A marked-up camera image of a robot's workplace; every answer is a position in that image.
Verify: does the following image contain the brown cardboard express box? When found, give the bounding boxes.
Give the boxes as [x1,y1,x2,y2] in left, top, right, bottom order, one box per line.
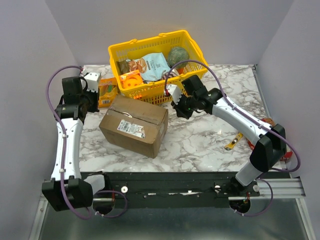
[99,95,169,159]

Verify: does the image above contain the yellow utility knife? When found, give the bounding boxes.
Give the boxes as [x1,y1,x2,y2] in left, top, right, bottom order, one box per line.
[224,132,243,151]

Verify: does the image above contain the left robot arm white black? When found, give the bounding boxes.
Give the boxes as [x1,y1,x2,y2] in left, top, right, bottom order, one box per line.
[42,72,111,212]

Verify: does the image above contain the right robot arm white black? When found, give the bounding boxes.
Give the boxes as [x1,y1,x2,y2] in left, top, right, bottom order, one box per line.
[164,75,287,196]

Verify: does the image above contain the orange toy box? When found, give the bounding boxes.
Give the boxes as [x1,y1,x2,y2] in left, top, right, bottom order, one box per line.
[119,70,144,89]

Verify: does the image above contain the orange snack bag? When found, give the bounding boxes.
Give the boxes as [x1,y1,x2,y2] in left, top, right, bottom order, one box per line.
[98,77,118,108]

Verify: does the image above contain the yellow plastic shopping basket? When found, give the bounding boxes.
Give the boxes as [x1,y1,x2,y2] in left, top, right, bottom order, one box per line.
[108,30,207,105]

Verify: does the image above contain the pink brown striped pouch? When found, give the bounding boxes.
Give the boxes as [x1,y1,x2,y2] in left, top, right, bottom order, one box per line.
[161,70,179,80]

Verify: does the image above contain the brown snack packet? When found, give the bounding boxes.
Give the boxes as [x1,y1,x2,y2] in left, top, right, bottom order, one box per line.
[117,59,131,75]

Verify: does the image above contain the green melon ball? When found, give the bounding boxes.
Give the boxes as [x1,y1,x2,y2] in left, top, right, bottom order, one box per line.
[167,46,190,67]

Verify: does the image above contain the light blue chips bag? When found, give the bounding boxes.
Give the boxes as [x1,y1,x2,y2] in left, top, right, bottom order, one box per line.
[129,52,170,82]

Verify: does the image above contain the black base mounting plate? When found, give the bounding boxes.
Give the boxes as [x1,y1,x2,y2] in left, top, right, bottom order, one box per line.
[93,172,260,209]

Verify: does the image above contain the red snack bag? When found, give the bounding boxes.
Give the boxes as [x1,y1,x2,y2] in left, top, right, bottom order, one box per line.
[247,117,293,161]

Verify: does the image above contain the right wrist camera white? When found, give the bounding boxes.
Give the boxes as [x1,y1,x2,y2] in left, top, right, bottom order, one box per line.
[164,84,183,105]

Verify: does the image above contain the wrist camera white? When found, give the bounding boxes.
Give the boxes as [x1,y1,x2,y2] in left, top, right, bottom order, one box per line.
[164,84,183,105]
[84,71,102,93]

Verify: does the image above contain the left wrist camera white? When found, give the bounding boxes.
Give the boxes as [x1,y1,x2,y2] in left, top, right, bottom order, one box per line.
[84,71,102,93]

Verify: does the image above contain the aluminium rail frame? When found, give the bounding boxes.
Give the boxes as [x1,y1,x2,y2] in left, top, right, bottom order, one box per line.
[29,178,316,240]

